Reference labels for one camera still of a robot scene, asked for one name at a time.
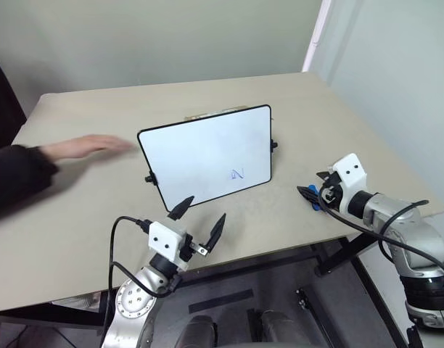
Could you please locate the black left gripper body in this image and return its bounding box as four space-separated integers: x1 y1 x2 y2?
178 233 210 262

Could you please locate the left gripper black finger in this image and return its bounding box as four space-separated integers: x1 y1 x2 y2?
203 212 228 252
167 195 196 221

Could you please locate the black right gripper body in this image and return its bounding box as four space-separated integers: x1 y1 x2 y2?
320 173 348 213

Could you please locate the blue object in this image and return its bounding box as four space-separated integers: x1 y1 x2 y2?
307 184 324 212

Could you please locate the person's bare hand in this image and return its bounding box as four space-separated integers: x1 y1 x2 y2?
39 134 134 161

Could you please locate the black-framed whiteboard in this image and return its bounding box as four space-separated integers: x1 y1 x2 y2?
136 104 274 214

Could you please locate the black floor tape strip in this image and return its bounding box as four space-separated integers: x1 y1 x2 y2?
188 289 255 315

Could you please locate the dark rounded shape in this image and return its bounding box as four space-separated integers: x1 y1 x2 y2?
258 310 314 348
176 314 218 348

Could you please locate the tan whiteboard stand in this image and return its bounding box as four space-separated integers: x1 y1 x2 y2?
184 105 247 121

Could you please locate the thin black rod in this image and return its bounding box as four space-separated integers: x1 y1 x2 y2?
295 287 334 348

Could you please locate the silver metal part under table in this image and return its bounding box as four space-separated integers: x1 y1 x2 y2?
50 291 102 313

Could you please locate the person's dark-clothed body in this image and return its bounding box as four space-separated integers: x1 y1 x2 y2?
0 36 28 153

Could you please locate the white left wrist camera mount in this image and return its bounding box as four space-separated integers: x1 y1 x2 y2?
147 221 190 272

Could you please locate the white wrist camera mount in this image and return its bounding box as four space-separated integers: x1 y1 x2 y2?
332 153 369 199
147 221 190 272

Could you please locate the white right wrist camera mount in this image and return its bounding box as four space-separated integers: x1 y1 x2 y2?
332 153 369 199

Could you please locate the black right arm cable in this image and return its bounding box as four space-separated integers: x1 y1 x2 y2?
320 195 444 282

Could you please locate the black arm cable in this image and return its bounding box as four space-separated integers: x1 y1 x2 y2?
320 195 444 282
106 215 180 323

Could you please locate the black metal table frame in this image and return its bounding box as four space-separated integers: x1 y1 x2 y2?
0 233 424 348

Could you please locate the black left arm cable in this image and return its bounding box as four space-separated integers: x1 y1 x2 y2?
106 215 180 323

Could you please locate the white wall corner trim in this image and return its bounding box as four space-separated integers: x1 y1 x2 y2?
300 0 334 73

